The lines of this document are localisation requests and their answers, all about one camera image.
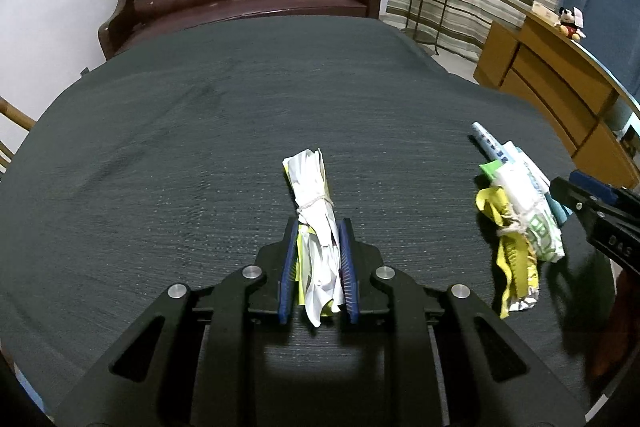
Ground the green white plastic bag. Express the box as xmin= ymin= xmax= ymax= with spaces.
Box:
xmin=479 ymin=152 xmax=566 ymax=264

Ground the mouse plush toy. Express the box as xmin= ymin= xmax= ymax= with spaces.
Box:
xmin=557 ymin=6 xmax=587 ymax=41

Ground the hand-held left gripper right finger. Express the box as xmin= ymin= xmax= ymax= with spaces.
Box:
xmin=337 ymin=217 xmax=588 ymax=427

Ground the wooden cabinet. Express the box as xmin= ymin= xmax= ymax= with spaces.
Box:
xmin=472 ymin=0 xmax=640 ymax=190

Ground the white paper bundle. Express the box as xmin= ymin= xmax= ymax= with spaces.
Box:
xmin=282 ymin=148 xmax=346 ymax=329

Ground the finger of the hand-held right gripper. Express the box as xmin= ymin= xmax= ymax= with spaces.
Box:
xmin=550 ymin=177 xmax=640 ymax=233
xmin=569 ymin=171 xmax=640 ymax=208

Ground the small white box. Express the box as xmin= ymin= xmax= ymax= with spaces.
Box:
xmin=531 ymin=1 xmax=561 ymax=25

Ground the light blue stick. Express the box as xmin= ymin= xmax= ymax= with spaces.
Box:
xmin=545 ymin=192 xmax=573 ymax=225

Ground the yellow wrapper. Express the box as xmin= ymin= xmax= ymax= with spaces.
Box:
xmin=475 ymin=186 xmax=541 ymax=319

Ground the bamboo chair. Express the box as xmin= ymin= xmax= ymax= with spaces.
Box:
xmin=0 ymin=96 xmax=37 ymax=172

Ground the blue white tube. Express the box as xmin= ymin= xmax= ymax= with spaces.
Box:
xmin=470 ymin=122 xmax=506 ymax=162

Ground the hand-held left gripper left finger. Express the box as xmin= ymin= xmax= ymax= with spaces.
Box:
xmin=52 ymin=217 xmax=301 ymax=427

